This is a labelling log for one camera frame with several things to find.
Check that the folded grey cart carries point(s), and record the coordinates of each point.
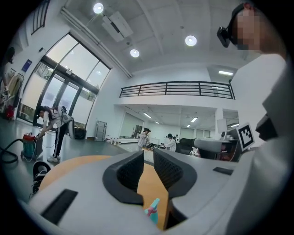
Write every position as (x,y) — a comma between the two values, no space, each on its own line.
(101,130)

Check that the clothes rack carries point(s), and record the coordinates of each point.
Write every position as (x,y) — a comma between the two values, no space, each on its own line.
(12,87)

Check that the person's head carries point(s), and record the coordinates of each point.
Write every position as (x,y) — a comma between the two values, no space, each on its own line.
(252,27)

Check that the person's torso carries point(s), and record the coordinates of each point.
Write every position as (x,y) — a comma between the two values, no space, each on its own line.
(264,183)

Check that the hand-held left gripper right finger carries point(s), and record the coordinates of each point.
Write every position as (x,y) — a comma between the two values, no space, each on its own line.
(202,183)

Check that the glass entrance doors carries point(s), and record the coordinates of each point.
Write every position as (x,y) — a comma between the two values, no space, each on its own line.
(69,75)

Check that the black balcony railing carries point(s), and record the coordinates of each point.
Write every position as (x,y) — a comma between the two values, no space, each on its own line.
(174,88)

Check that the ceiling air conditioner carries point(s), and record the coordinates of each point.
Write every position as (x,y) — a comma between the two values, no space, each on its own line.
(117,26)

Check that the round ceiling light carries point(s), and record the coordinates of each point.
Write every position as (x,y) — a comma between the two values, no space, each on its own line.
(98,8)
(190,40)
(134,53)

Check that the red and green vacuum cleaner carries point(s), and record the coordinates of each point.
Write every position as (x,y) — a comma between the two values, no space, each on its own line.
(29,144)

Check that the blue wall sign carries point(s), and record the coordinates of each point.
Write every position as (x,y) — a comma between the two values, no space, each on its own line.
(26,65)

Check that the red bag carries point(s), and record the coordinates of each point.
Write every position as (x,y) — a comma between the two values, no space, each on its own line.
(9,112)

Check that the chest-mounted screen device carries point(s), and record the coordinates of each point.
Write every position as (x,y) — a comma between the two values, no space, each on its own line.
(266,128)

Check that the black head-worn camera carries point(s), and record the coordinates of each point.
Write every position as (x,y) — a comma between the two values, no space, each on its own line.
(224,36)

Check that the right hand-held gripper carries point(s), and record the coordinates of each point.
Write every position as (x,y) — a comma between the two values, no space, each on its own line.
(246,136)

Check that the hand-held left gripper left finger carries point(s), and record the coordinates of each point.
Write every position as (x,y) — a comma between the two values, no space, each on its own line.
(92,179)

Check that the teal and pink spray bottle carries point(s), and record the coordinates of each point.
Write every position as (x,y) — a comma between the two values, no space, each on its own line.
(152,211)

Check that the black office chair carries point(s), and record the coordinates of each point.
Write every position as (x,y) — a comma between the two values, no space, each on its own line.
(184,145)

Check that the round wooden table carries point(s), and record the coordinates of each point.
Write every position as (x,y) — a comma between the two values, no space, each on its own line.
(151,181)

